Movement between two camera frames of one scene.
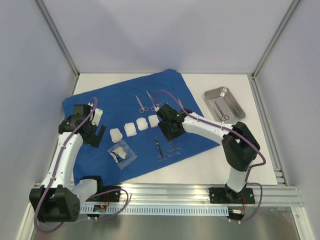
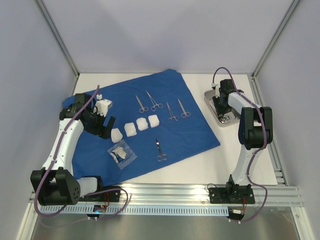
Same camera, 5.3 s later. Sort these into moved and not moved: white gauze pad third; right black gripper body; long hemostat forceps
Moved: right black gripper body
Not moved: white gauze pad third; long hemostat forceps
